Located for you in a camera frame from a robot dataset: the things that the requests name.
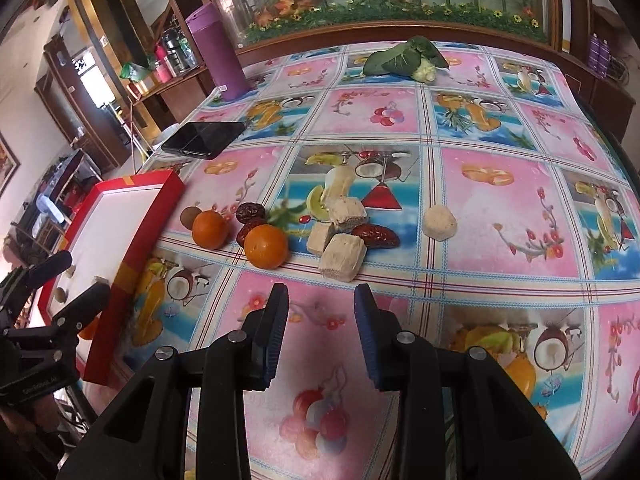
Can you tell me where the green plastic bag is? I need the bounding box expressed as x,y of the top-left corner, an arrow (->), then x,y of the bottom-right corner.
119,60 -> 151,83

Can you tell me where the black thermos flask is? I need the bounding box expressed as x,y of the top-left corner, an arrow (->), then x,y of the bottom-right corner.
161,27 -> 187,73

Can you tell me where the orange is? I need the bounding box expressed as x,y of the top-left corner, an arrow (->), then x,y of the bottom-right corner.
77,317 -> 103,342
244,224 -> 291,270
191,210 -> 232,251

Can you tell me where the wooden counter cabinet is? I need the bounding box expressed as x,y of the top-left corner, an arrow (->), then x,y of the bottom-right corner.
127,67 -> 213,133

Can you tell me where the pink bottle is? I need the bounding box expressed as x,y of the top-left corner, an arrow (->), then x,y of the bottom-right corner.
152,45 -> 173,83

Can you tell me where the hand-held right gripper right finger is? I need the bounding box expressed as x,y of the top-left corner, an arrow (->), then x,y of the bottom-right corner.
353,283 -> 584,480

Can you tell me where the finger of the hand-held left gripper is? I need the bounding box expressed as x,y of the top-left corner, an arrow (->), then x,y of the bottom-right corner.
0,250 -> 74,312
51,283 -> 112,344

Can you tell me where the red box with white inside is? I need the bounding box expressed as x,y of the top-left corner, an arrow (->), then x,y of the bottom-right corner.
37,170 -> 187,386

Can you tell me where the purple thermos bottle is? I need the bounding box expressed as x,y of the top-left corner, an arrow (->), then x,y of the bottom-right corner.
185,2 -> 251,102

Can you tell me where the green leafy vegetable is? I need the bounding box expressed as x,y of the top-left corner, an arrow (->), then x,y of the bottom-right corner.
361,36 -> 451,84

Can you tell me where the black smartphone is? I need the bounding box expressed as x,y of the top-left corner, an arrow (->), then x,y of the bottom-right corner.
160,121 -> 247,161

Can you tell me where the framed wall painting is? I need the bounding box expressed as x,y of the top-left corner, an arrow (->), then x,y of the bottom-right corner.
0,132 -> 22,196

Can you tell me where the printed pink tablecloth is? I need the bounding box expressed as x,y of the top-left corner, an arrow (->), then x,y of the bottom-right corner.
110,40 -> 640,480

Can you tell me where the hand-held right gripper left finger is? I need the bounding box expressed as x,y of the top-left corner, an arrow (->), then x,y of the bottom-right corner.
55,282 -> 290,480

